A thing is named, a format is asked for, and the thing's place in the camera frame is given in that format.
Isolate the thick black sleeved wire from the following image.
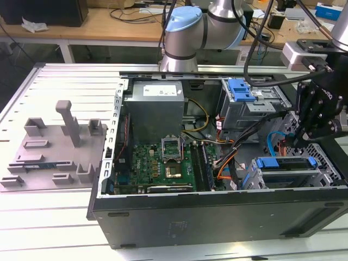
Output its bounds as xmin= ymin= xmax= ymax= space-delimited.
xmin=229 ymin=111 xmax=289 ymax=190

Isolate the blue plastic drive latch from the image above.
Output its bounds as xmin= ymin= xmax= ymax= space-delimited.
xmin=228 ymin=78 xmax=256 ymax=103

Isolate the metal socket cover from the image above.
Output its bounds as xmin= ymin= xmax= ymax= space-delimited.
xmin=161 ymin=134 xmax=183 ymax=161

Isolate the blue data wire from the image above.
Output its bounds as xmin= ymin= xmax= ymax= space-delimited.
xmin=267 ymin=132 xmax=286 ymax=157

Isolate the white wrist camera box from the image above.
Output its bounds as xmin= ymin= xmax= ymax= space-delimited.
xmin=282 ymin=39 xmax=334 ymax=72

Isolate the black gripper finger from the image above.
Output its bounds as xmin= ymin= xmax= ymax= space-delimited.
xmin=290 ymin=81 xmax=313 ymax=146
xmin=295 ymin=121 xmax=342 ymax=147

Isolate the RAM stick on rack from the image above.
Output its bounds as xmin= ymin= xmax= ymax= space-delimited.
xmin=23 ymin=163 xmax=59 ymax=169

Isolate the blue cardboard box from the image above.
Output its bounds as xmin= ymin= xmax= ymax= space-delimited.
xmin=314 ymin=2 xmax=344 ymax=20

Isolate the grey parts rack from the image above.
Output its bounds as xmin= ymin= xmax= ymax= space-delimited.
xmin=0 ymin=100 xmax=108 ymax=192

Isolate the metal optical drive cage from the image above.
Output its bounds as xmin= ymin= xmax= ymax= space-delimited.
xmin=219 ymin=78 xmax=293 ymax=136

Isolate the grey power supply unit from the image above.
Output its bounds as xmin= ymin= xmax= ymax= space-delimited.
xmin=123 ymin=80 xmax=188 ymax=145

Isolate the orange and black wire bundle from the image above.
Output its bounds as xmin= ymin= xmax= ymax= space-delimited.
xmin=213 ymin=149 xmax=240 ymax=182

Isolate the hard disk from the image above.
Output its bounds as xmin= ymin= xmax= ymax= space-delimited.
xmin=243 ymin=156 xmax=319 ymax=189

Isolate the orange data wire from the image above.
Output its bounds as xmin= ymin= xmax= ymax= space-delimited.
xmin=276 ymin=138 xmax=287 ymax=157

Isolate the green motherboard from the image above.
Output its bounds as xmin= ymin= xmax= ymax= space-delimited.
xmin=114 ymin=142 xmax=218 ymax=192

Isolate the black graphics card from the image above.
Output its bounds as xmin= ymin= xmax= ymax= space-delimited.
xmin=146 ymin=184 xmax=194 ymax=194

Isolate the yellow power wire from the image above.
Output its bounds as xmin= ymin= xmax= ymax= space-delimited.
xmin=182 ymin=99 xmax=209 ymax=134

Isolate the flat grey device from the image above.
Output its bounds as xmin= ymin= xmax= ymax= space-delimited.
xmin=284 ymin=7 xmax=318 ymax=20

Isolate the wooden desk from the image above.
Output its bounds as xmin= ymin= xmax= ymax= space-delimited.
xmin=0 ymin=5 xmax=348 ymax=63

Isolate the small black box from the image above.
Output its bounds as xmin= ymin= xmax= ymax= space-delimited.
xmin=268 ymin=13 xmax=286 ymax=30

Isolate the black camera cable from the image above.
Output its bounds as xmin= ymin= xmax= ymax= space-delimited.
xmin=243 ymin=0 xmax=334 ymax=86

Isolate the black open PC case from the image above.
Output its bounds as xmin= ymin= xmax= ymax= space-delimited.
xmin=86 ymin=71 xmax=348 ymax=250

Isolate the crumpled white plastic bag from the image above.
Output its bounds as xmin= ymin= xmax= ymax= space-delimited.
xmin=21 ymin=17 xmax=49 ymax=34

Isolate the large black box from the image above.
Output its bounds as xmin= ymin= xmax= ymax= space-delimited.
xmin=0 ymin=0 xmax=89 ymax=28

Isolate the CPU socket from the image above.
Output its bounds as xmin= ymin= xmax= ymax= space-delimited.
xmin=164 ymin=161 xmax=185 ymax=180

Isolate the metal disk bay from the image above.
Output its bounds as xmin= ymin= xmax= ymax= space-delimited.
xmin=239 ymin=156 xmax=342 ymax=191

